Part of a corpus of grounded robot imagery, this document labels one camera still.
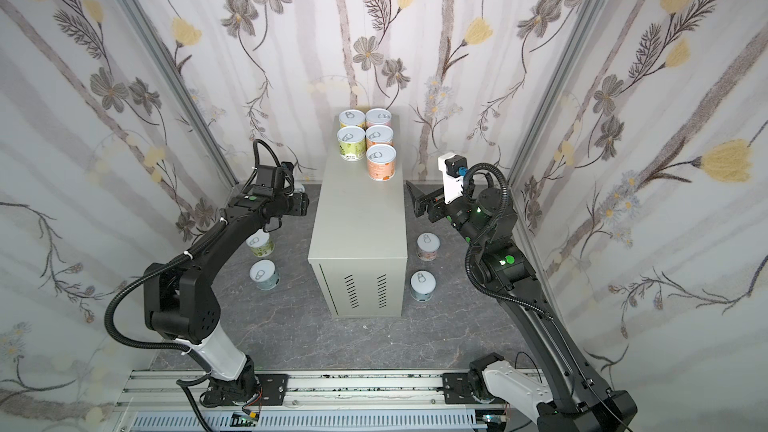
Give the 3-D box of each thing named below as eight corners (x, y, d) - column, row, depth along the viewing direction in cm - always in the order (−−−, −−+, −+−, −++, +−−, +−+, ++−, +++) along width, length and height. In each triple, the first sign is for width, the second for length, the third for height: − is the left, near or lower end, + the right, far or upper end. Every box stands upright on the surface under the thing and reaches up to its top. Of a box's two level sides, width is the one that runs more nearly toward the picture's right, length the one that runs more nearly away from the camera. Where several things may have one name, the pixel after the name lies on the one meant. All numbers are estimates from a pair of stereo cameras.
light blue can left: (253, 290, 93) (246, 281, 89) (260, 268, 98) (253, 259, 93) (277, 290, 93) (271, 281, 89) (282, 268, 98) (277, 259, 93)
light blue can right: (411, 302, 91) (412, 293, 86) (410, 278, 96) (411, 269, 91) (435, 302, 91) (437, 293, 86) (432, 279, 96) (435, 269, 91)
